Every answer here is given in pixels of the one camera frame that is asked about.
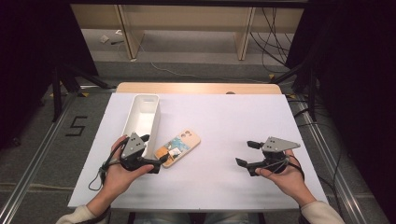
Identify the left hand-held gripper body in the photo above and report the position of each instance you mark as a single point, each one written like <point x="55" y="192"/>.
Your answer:
<point x="133" y="148"/>

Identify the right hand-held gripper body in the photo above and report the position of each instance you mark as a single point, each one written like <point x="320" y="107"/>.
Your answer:
<point x="275" y="155"/>

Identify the white plastic storage box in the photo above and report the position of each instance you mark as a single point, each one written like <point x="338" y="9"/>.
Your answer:
<point x="141" y="119"/>

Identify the person's right hand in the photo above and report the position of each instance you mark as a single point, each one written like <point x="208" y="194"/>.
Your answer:
<point x="288" y="182"/>

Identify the person's left hand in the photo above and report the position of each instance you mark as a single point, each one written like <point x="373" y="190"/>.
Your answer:
<point x="120" y="179"/>

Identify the yellow floor tape piece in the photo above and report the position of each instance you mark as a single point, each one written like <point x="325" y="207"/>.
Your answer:
<point x="271" y="75"/>
<point x="292" y="96"/>

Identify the black metal stand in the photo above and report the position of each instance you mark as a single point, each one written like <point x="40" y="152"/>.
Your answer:
<point x="56" y="93"/>
<point x="312" y="93"/>

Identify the black pen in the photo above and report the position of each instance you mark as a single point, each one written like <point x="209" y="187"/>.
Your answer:
<point x="116" y="42"/>

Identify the white paper scrap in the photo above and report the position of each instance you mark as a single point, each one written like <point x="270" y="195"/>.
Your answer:
<point x="104" y="39"/>

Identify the black curtain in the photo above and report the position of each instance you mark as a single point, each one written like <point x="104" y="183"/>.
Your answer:
<point x="31" y="62"/>
<point x="358" y="77"/>

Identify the light wooden shelf unit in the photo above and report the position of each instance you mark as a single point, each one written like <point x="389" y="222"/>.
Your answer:
<point x="186" y="18"/>

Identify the metal floor rail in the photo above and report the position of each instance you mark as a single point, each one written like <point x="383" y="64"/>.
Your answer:
<point x="340" y="183"/>
<point x="35" y="161"/>

